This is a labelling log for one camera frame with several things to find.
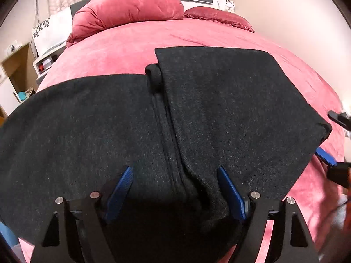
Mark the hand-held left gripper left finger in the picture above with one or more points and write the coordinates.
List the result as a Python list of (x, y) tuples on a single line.
[(120, 191)]

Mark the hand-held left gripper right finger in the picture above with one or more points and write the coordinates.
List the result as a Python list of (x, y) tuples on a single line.
[(231, 194)]

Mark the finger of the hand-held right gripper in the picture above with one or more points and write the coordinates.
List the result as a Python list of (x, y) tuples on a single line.
[(340, 117), (326, 157)]

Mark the black pants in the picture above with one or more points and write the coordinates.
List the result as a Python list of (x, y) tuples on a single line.
[(219, 101)]

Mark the teal small object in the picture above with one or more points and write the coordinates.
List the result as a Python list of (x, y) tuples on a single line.
[(22, 96)]

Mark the pink bed cover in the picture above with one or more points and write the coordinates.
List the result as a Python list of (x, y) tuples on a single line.
[(123, 52)]

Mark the flat pink pillow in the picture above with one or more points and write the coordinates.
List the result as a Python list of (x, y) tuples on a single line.
[(219, 16)]

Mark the wooden cabinet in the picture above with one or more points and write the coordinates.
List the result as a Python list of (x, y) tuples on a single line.
[(19, 71)]

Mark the white floral headboard panel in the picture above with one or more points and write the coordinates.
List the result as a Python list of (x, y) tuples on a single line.
[(224, 4)]

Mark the white floral nightstand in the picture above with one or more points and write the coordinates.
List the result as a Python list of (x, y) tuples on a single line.
[(50, 38)]

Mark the puffy pink pillow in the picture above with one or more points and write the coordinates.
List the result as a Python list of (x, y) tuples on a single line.
[(129, 5)]

